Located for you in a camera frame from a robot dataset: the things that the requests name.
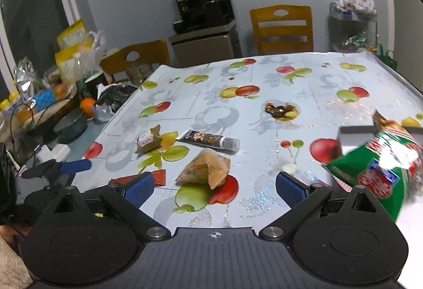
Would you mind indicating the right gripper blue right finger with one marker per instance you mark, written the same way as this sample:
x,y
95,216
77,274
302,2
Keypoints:
x,y
291,190

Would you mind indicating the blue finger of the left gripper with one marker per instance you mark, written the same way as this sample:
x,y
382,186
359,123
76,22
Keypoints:
x,y
71,168

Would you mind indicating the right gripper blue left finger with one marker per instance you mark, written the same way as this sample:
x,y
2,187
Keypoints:
x,y
139,189

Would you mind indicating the small brown pastry packet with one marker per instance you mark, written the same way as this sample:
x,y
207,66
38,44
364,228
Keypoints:
x,y
149,140

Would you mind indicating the dark tube snack packet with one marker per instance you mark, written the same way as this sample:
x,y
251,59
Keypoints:
x,y
213,141

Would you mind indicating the tan triangular cake packet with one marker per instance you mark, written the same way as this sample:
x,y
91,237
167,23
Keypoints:
x,y
207,168

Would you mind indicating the dark candy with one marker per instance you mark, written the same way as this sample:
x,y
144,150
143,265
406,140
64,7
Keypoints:
x,y
283,112

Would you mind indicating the green shrimp chips bag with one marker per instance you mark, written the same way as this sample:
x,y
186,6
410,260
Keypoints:
x,y
389,164

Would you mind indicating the clear packet white candy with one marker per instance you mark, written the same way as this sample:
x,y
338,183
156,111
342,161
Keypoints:
x,y
290,169

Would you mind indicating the dark green bowl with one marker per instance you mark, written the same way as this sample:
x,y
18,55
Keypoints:
x,y
71,126

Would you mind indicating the orange fruit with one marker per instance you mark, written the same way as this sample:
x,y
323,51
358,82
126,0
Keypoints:
x,y
88,106

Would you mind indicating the black plastic bag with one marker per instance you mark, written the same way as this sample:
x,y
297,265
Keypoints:
x,y
114,96

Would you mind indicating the fruit print tablecloth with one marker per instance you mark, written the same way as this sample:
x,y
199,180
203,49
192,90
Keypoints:
x,y
330,90

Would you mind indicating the dark paper cup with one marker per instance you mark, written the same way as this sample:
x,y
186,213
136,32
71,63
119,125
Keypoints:
x,y
93,82

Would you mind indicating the glass jar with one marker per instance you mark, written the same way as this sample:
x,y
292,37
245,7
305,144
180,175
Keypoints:
x,y
138,73

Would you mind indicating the yellow paper bags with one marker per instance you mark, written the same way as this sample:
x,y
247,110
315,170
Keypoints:
x,y
76,56

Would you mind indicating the wooden chair left side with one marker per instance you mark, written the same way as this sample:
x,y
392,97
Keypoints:
x,y
153,52

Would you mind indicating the wooden chair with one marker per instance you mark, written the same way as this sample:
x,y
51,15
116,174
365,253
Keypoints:
x,y
282,29
153,52

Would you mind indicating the wooden chair far side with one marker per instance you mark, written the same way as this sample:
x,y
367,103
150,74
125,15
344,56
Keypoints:
x,y
282,29

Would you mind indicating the green shopping bag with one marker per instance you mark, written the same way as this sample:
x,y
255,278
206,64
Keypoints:
x,y
387,57

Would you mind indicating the metal storage cart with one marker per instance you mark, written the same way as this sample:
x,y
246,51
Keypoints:
x,y
352,31

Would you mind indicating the black water dispenser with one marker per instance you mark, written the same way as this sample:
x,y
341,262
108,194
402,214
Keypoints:
x,y
206,32

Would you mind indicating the white plastic chocolate bag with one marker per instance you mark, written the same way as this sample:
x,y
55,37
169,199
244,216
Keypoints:
x,y
357,6

